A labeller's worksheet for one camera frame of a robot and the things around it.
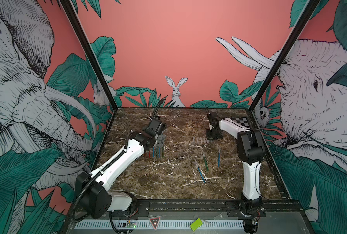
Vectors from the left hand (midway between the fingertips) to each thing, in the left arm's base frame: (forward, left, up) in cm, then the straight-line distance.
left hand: (155, 134), depth 81 cm
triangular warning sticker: (-39, 0, -18) cm, 43 cm away
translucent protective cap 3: (+7, -30, -19) cm, 36 cm away
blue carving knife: (-1, +3, -19) cm, 20 cm away
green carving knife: (-1, -3, -20) cm, 20 cm away
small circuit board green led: (-40, +11, -19) cm, 46 cm away
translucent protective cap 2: (+7, -27, -19) cm, 34 cm away
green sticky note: (-42, -20, -17) cm, 49 cm away
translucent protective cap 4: (+7, -32, -19) cm, 38 cm away
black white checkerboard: (+21, -63, -17) cm, 69 cm away
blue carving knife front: (-18, -27, -19) cm, 38 cm away
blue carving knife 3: (-7, -40, -19) cm, 45 cm away
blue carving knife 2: (-1, -1, -19) cm, 19 cm away
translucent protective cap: (+7, -25, -19) cm, 32 cm away
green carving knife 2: (-5, -30, -19) cm, 36 cm away
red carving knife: (-2, +6, -20) cm, 21 cm away
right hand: (+9, -36, -18) cm, 42 cm away
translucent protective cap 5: (+6, -34, -19) cm, 39 cm away
